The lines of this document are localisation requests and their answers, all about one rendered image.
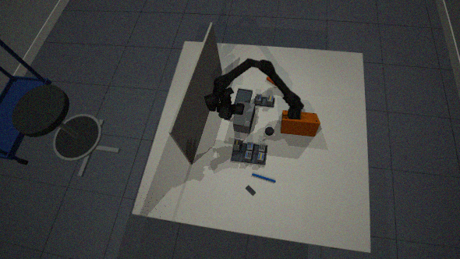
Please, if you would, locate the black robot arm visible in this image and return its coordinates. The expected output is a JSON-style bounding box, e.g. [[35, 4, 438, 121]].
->
[[204, 58, 304, 119]]

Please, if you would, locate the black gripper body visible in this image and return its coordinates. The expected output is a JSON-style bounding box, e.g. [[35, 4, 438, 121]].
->
[[209, 101, 244, 115]]

